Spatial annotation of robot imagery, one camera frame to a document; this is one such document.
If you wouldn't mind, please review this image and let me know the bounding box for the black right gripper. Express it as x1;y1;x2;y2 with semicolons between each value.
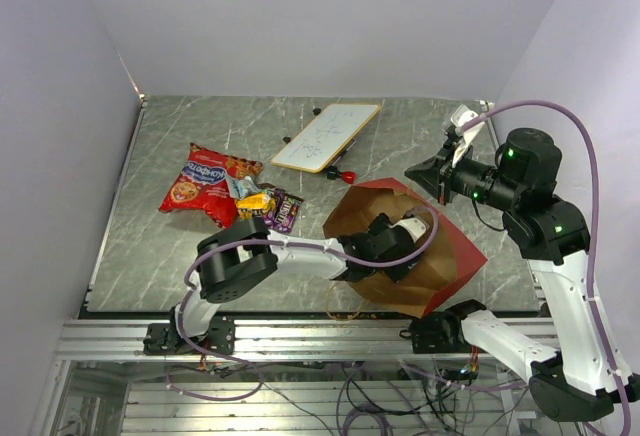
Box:
405;137;523;211

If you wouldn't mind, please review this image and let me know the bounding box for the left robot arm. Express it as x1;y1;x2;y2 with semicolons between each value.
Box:
160;212;438;353

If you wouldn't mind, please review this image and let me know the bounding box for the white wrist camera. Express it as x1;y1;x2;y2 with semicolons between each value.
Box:
450;104;486;168
395;216;431;244

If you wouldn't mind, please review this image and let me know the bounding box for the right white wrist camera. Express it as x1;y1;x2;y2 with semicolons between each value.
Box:
450;104;486;168

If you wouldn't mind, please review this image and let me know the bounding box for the small whiteboard with yellow frame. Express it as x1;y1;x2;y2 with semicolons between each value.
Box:
271;103;381;173

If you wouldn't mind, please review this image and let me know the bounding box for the red brown paper bag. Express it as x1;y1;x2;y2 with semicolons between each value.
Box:
323;178;487;318

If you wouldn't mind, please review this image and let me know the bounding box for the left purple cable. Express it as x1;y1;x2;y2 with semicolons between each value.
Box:
177;205;440;402

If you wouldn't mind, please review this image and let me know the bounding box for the white blue snack wrapper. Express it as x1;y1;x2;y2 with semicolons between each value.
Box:
225;175;261;200

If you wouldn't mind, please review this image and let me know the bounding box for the purple cable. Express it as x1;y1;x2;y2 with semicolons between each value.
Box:
459;99;632;436
177;205;440;402

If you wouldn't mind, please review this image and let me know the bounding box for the brown m&m's candy packet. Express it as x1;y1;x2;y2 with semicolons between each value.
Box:
272;191;304;233

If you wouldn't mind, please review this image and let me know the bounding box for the aluminium mounting rail frame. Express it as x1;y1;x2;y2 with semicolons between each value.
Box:
39;311;471;435

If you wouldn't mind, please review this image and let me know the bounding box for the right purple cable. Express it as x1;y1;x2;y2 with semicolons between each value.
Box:
459;99;632;436

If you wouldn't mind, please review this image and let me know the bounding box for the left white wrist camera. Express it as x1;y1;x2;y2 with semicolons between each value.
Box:
395;216;431;244

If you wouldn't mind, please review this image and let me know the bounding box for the red cookie snack bag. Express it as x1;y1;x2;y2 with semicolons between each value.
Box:
158;142;264;228

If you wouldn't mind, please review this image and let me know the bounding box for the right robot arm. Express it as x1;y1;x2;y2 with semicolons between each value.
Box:
405;128;639;422

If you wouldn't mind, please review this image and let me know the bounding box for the yellow m&m's candy packet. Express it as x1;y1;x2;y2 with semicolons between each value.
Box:
235;192;276;212

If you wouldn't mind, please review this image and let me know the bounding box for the purple candy packet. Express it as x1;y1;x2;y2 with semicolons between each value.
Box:
257;210;290;233

